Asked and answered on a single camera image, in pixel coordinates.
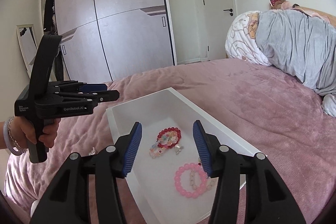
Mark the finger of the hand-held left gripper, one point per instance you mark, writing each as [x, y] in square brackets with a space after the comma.
[110, 95]
[94, 87]

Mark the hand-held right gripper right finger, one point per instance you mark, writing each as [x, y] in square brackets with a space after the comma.
[203, 150]

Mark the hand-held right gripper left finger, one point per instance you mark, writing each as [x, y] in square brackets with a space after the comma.
[132, 150]

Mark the white plastic box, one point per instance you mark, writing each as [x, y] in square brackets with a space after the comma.
[170, 108]

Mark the person's left hand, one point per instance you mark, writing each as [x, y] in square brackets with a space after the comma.
[22, 132]

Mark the black hanging garment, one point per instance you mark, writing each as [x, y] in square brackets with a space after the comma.
[61, 69]

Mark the small silver charm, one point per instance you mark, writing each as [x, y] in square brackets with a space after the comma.
[93, 151]

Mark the lavender bangle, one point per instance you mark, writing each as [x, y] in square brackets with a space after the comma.
[6, 140]

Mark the white-framed leaning mirror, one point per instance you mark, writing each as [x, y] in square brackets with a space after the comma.
[26, 48]

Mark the grey sliding-door wardrobe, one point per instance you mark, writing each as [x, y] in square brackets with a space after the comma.
[126, 29]

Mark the pink bedspread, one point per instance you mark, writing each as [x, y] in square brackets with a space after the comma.
[262, 113]

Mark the dark hanging clothes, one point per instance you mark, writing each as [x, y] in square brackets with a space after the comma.
[49, 14]

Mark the white printed blanket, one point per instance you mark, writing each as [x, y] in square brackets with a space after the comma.
[241, 40]

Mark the grey blanket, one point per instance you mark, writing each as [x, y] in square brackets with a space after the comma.
[296, 48]

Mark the plush toy with red crown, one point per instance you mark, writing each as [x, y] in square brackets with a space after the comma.
[278, 3]

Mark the wooden bed headboard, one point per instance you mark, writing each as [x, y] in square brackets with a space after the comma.
[317, 14]

